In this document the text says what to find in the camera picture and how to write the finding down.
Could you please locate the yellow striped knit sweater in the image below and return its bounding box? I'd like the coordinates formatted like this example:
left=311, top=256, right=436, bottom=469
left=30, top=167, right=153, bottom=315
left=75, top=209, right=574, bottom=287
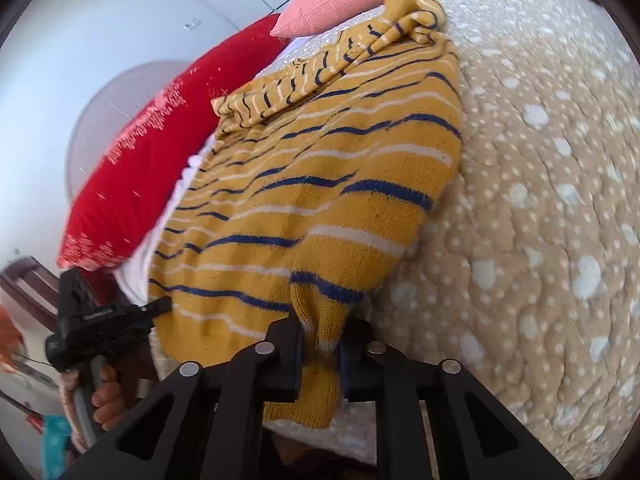
left=148, top=0, right=462, bottom=428

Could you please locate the person's left hand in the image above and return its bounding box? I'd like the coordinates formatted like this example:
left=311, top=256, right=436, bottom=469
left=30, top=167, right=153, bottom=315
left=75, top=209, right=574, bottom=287
left=61, top=365, right=127, bottom=436

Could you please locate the red embroidered long pillow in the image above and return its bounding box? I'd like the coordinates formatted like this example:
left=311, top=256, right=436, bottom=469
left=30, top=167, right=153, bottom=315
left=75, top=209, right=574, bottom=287
left=58, top=14, right=288, bottom=271

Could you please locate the beige heart-patterned quilt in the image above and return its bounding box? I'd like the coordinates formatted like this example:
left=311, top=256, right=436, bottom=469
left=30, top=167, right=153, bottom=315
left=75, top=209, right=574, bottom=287
left=259, top=0, right=640, bottom=480

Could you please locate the white rounded headboard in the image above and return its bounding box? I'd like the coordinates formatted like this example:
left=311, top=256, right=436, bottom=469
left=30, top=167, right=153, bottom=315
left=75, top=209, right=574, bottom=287
left=65, top=60, right=189, bottom=203

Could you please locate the white wall socket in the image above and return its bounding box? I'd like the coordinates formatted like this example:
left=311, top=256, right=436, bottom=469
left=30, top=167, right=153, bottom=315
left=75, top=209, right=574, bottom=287
left=183, top=20, right=202, bottom=32

